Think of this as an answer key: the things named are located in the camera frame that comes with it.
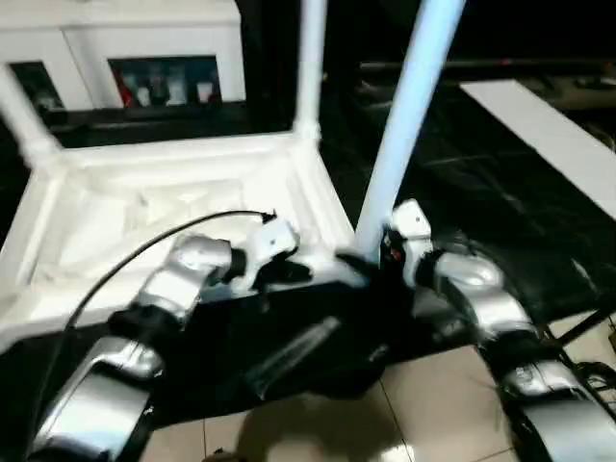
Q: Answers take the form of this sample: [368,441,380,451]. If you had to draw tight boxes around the white plastic table leg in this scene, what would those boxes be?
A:
[293,0,329,141]
[353,0,467,265]
[0,62,63,167]

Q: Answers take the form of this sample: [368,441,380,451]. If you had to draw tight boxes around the white plastic table top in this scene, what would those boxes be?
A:
[0,129,372,355]

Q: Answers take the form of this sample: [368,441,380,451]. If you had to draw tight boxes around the black table mat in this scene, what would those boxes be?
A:
[0,71,616,434]

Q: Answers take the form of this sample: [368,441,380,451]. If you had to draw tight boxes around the white flat board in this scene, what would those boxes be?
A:
[458,80,616,218]

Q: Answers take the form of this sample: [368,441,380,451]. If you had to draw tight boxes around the black tripod leg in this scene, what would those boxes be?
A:
[546,307,616,348]

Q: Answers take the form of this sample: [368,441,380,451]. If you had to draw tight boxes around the long black pole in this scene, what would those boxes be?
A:
[359,59,616,72]

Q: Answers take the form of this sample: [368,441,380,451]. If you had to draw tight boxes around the white patterned figure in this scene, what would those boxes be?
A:
[166,74,185,107]

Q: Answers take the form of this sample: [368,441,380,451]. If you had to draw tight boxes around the red white bottle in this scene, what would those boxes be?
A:
[117,71,136,107]

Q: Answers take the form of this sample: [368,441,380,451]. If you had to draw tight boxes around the black fabric covered furniture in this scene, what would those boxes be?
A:
[240,0,616,66]

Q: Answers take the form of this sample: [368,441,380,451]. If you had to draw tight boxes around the white glass-door cabinet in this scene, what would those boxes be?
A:
[0,0,247,113]

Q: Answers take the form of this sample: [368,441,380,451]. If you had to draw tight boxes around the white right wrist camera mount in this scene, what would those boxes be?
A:
[384,198,433,286]

